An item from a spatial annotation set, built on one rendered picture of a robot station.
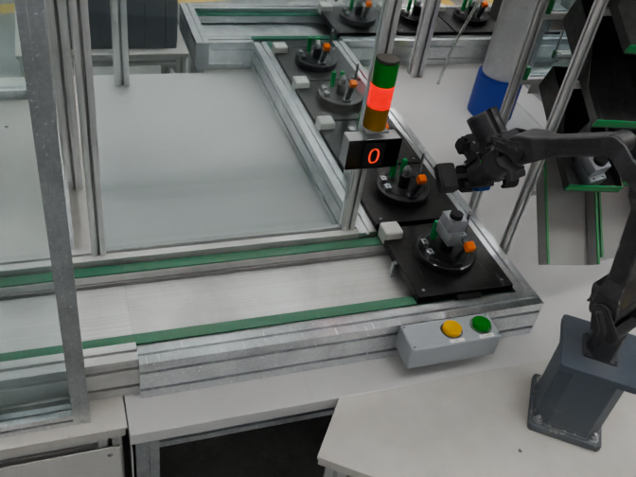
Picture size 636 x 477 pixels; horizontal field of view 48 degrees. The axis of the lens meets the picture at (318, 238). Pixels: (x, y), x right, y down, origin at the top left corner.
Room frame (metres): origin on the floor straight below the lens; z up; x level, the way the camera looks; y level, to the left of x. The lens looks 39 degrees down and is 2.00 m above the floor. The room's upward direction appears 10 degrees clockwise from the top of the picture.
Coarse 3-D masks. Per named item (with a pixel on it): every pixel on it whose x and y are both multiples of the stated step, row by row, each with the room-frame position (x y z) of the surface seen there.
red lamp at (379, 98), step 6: (372, 84) 1.31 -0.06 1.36; (372, 90) 1.31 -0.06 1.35; (378, 90) 1.30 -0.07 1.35; (384, 90) 1.30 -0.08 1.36; (390, 90) 1.31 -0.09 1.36; (372, 96) 1.31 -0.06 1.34; (378, 96) 1.30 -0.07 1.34; (384, 96) 1.30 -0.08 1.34; (390, 96) 1.31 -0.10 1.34; (366, 102) 1.32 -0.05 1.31; (372, 102) 1.30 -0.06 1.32; (378, 102) 1.30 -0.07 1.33; (384, 102) 1.30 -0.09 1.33; (390, 102) 1.31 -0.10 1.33; (372, 108) 1.30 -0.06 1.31; (378, 108) 1.30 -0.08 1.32; (384, 108) 1.30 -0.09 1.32
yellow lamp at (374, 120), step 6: (366, 108) 1.31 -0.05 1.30; (366, 114) 1.31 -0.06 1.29; (372, 114) 1.30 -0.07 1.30; (378, 114) 1.30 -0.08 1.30; (384, 114) 1.30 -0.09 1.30; (366, 120) 1.31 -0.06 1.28; (372, 120) 1.30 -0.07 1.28; (378, 120) 1.30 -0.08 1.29; (384, 120) 1.31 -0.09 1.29; (366, 126) 1.30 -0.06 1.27; (372, 126) 1.30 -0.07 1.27; (378, 126) 1.30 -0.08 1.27; (384, 126) 1.31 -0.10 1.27
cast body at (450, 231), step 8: (448, 216) 1.29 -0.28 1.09; (456, 216) 1.28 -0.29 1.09; (464, 216) 1.30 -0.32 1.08; (440, 224) 1.30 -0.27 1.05; (448, 224) 1.28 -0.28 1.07; (456, 224) 1.27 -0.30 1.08; (464, 224) 1.28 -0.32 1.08; (440, 232) 1.29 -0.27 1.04; (448, 232) 1.27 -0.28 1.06; (456, 232) 1.28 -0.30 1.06; (464, 232) 1.28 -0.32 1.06; (448, 240) 1.26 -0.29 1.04; (456, 240) 1.27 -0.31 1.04
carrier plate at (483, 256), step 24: (384, 240) 1.32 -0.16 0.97; (408, 240) 1.33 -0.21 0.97; (480, 240) 1.38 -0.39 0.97; (408, 264) 1.24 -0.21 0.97; (480, 264) 1.28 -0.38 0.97; (408, 288) 1.18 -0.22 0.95; (432, 288) 1.17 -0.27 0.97; (456, 288) 1.19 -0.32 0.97; (480, 288) 1.20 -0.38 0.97; (504, 288) 1.23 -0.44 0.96
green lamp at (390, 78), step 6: (378, 66) 1.31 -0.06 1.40; (384, 66) 1.30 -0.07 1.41; (390, 66) 1.30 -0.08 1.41; (396, 66) 1.31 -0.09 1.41; (378, 72) 1.30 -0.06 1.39; (384, 72) 1.30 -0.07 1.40; (390, 72) 1.30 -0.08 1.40; (396, 72) 1.31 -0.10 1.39; (372, 78) 1.32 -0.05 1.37; (378, 78) 1.30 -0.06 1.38; (384, 78) 1.30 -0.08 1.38; (390, 78) 1.30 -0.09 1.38; (396, 78) 1.31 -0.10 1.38; (378, 84) 1.30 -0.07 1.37; (384, 84) 1.30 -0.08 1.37; (390, 84) 1.30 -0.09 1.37
